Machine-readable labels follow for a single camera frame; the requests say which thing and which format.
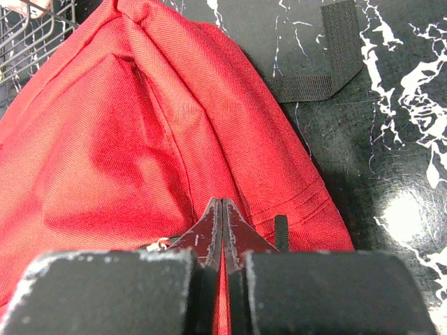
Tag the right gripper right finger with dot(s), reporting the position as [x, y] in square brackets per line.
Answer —
[275, 291]

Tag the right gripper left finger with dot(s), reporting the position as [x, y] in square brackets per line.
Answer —
[123, 292]

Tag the red student backpack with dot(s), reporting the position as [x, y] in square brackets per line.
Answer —
[141, 118]

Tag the dark wire dish rack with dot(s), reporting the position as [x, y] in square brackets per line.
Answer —
[26, 44]

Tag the pink patterned mug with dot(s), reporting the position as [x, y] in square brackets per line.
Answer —
[34, 8]

